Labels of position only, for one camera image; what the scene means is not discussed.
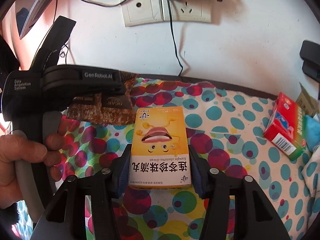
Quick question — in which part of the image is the red green medicine box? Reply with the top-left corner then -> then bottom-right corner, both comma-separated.
264,93 -> 306,160

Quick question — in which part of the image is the yellow medicine box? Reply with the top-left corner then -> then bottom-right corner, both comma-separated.
129,107 -> 191,190

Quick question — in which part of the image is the small cardboard box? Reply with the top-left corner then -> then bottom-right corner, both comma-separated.
296,83 -> 319,118

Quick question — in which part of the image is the black monitor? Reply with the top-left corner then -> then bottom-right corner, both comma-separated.
18,0 -> 52,39

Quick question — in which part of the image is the brown coffee snack bag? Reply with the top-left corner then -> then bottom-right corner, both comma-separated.
66,72 -> 138,126

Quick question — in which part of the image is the person's left hand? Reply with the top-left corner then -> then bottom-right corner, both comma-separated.
0,115 -> 66,210

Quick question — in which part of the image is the black adapter cable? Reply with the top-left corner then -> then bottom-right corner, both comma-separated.
72,0 -> 185,77

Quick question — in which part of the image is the black clamp mount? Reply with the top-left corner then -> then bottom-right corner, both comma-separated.
299,40 -> 320,82

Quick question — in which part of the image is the blue cloth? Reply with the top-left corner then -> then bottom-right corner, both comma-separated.
305,115 -> 319,152

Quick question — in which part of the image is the white wall socket plate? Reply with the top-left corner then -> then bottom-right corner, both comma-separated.
121,0 -> 212,27

